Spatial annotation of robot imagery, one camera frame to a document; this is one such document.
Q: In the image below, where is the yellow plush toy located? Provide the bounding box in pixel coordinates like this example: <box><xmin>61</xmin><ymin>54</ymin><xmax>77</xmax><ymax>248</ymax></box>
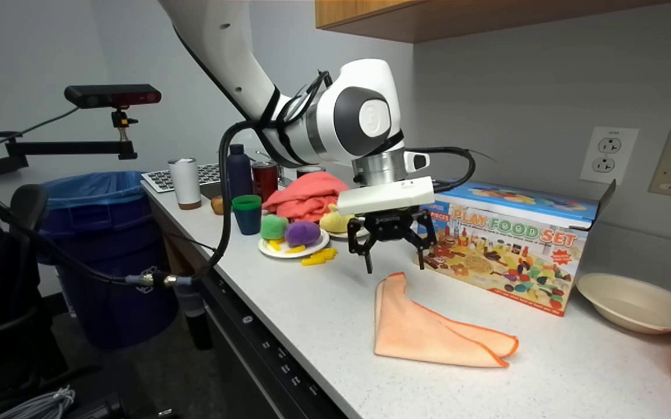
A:
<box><xmin>316</xmin><ymin>208</ymin><xmax>355</xmax><ymax>239</ymax></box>

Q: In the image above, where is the dark blue bottle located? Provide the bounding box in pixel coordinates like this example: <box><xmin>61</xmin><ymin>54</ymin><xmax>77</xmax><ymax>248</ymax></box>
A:
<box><xmin>221</xmin><ymin>143</ymin><xmax>257</xmax><ymax>200</ymax></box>

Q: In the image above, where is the coral red cloth pile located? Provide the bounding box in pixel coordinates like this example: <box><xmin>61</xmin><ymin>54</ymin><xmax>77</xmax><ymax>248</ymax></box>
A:
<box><xmin>259</xmin><ymin>170</ymin><xmax>352</xmax><ymax>227</ymax></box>

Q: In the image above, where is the green plush pear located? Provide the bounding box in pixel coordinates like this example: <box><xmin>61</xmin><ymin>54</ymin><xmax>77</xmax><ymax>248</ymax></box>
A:
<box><xmin>259</xmin><ymin>213</ymin><xmax>290</xmax><ymax>245</ymax></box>

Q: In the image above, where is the green plastic cup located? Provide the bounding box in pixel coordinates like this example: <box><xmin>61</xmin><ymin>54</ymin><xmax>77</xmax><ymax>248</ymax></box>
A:
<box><xmin>229</xmin><ymin>191</ymin><xmax>265</xmax><ymax>237</ymax></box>

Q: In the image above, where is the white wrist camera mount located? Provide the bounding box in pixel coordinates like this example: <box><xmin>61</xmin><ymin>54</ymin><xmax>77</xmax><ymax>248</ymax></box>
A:
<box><xmin>334</xmin><ymin>175</ymin><xmax>437</xmax><ymax>220</ymax></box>

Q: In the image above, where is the wooden wall cabinet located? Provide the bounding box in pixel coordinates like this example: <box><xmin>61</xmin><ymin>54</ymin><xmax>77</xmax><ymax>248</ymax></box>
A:
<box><xmin>311</xmin><ymin>0</ymin><xmax>668</xmax><ymax>47</ymax></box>

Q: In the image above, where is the white wall outlet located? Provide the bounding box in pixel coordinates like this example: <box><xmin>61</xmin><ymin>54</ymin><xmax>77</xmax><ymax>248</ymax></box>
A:
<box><xmin>577</xmin><ymin>123</ymin><xmax>640</xmax><ymax>187</ymax></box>

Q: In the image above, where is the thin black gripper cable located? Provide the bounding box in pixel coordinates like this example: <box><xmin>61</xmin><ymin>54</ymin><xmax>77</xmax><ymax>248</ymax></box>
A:
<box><xmin>395</xmin><ymin>145</ymin><xmax>479</xmax><ymax>198</ymax></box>

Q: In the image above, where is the blue play food box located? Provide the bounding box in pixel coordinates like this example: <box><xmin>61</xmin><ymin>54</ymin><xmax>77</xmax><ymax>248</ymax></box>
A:
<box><xmin>420</xmin><ymin>179</ymin><xmax>619</xmax><ymax>320</ymax></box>

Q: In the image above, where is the shallow round bowl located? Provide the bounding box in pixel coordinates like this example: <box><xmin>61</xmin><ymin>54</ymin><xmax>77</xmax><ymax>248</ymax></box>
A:
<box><xmin>572</xmin><ymin>271</ymin><xmax>671</xmax><ymax>338</ymax></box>

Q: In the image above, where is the under-counter drawer cabinet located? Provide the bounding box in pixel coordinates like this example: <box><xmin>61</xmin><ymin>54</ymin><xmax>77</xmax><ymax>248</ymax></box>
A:
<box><xmin>145</xmin><ymin>196</ymin><xmax>355</xmax><ymax>419</ymax></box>

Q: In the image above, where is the purple plush ball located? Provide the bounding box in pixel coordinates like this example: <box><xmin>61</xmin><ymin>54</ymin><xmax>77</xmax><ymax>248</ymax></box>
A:
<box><xmin>282</xmin><ymin>217</ymin><xmax>323</xmax><ymax>252</ymax></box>

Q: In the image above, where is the grey rope bundle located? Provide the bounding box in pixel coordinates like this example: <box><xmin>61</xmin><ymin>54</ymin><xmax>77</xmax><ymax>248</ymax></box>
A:
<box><xmin>0</xmin><ymin>385</ymin><xmax>80</xmax><ymax>419</ymax></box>

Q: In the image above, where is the white paper plate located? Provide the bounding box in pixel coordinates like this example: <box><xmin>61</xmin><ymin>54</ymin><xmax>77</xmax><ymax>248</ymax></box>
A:
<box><xmin>257</xmin><ymin>227</ymin><xmax>334</xmax><ymax>264</ymax></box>

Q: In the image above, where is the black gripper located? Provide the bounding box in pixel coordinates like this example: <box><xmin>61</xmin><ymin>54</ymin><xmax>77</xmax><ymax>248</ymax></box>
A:
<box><xmin>344</xmin><ymin>206</ymin><xmax>437</xmax><ymax>277</ymax></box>

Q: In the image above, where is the yellow toy fry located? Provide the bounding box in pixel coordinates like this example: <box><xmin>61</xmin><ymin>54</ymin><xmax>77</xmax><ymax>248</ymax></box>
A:
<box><xmin>299</xmin><ymin>245</ymin><xmax>339</xmax><ymax>271</ymax></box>

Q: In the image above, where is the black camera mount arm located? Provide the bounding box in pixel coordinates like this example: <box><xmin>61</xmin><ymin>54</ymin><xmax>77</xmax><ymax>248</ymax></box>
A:
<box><xmin>0</xmin><ymin>107</ymin><xmax>142</xmax><ymax>187</ymax></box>

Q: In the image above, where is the blue recycling bin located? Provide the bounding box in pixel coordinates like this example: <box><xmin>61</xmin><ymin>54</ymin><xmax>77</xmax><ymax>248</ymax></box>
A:
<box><xmin>32</xmin><ymin>170</ymin><xmax>184</xmax><ymax>352</ymax></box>

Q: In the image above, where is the orange microfiber cloth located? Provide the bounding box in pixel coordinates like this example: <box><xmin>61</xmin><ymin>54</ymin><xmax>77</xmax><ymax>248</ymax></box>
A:
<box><xmin>370</xmin><ymin>271</ymin><xmax>521</xmax><ymax>373</ymax></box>

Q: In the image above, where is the black stereo camera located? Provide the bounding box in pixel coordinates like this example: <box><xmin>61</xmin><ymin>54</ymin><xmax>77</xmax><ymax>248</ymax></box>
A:
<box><xmin>61</xmin><ymin>82</ymin><xmax>162</xmax><ymax>113</ymax></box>

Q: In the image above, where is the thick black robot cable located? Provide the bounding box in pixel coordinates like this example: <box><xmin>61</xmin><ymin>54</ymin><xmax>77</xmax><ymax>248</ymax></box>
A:
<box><xmin>0</xmin><ymin>67</ymin><xmax>338</xmax><ymax>355</ymax></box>

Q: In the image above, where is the white tumbler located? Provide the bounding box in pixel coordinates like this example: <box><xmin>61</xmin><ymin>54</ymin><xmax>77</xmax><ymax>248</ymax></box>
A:
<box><xmin>166</xmin><ymin>153</ymin><xmax>204</xmax><ymax>213</ymax></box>

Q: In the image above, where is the grey computer keyboard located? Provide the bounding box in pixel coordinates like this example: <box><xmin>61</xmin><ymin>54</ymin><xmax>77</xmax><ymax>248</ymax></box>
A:
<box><xmin>139</xmin><ymin>162</ymin><xmax>225</xmax><ymax>198</ymax></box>

